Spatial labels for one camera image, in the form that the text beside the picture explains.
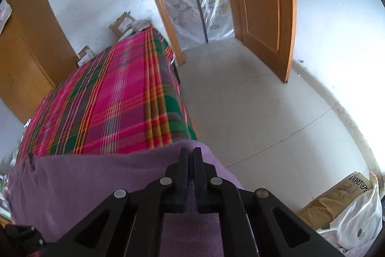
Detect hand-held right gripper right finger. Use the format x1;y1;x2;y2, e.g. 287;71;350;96
193;147;346;257

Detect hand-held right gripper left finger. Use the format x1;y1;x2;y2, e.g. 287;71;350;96
45;148;189;257

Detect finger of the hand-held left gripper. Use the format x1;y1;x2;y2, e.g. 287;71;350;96
4;224;45;248

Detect purple fleece sweater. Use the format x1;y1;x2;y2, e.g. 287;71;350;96
6;139;244;257

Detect plaid bed sheet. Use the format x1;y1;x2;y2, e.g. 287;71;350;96
15;26;197;167

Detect brown paper sack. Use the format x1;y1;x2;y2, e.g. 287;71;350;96
299;172;372;230

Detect white cardboard box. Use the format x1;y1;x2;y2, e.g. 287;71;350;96
77;46;94;65

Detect plastic mailer bags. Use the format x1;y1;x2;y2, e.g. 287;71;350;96
129;20;152;35

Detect brown cardboard box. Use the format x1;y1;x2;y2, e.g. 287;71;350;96
109;13;136;38

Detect white bedding pile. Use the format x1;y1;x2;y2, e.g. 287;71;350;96
317;171;384;257

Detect wooden wardrobe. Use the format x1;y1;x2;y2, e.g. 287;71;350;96
0;0;79;125

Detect wooden door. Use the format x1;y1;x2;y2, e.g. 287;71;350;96
217;0;298;83

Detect white plastic bag red print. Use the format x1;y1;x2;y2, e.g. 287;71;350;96
0;0;13;33

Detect wooden door frame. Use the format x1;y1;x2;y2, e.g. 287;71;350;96
134;0;185;65

